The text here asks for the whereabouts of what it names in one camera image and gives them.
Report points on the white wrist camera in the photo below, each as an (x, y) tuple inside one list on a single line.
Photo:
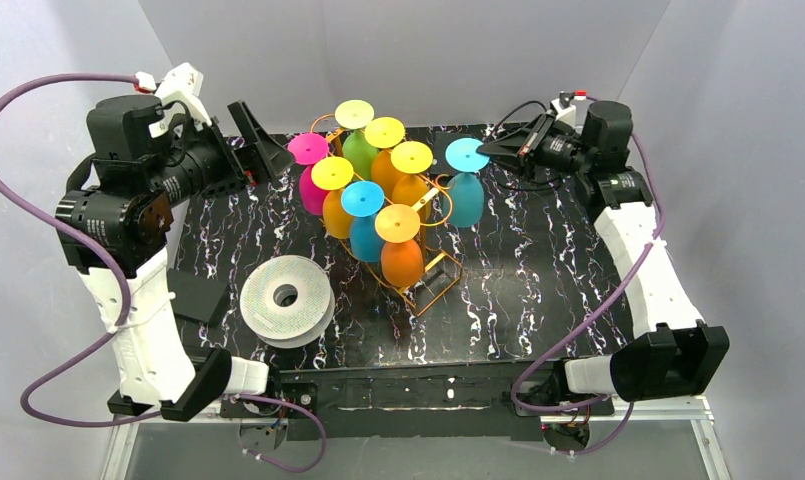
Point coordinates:
[(564, 108), (179, 94)]

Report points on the black power adapter box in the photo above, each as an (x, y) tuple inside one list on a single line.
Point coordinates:
[(441, 142)]

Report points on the yellow-orange wine glass front left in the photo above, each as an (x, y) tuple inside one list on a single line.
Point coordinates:
[(333, 174)]

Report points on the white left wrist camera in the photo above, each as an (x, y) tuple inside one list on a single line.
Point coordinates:
[(179, 94)]

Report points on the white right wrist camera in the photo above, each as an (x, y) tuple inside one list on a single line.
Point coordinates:
[(564, 108)]

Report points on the teal wine glass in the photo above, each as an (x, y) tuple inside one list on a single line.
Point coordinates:
[(465, 188)]

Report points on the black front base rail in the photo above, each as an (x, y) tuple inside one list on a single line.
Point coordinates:
[(439, 400)]

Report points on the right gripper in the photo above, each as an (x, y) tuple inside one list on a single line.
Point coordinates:
[(534, 148)]

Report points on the gold wire glass rack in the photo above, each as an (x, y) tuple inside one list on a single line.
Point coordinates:
[(434, 209)]

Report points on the magenta wine glass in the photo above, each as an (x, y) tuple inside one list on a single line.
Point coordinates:
[(308, 149)]

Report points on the yellow-orange wine glass right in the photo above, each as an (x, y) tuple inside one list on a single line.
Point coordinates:
[(411, 158)]

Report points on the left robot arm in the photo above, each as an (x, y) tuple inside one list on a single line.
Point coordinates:
[(150, 155)]

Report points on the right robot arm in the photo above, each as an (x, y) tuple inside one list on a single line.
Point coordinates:
[(674, 352)]

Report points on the blue wine glass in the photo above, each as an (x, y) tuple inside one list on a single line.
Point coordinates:
[(363, 200)]

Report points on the orange wine glass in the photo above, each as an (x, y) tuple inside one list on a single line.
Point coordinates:
[(401, 258)]

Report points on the white perforated filament spool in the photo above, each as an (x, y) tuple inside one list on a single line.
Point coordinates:
[(287, 301)]

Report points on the yellow-orange wine glass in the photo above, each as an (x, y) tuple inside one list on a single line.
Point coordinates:
[(333, 174), (411, 158), (384, 133)]

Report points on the green wine glass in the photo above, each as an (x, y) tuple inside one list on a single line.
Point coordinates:
[(354, 115)]

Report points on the yellow-orange wine glass back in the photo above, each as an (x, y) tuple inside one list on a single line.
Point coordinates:
[(384, 133)]

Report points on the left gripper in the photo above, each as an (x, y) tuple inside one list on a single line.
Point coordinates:
[(241, 158)]

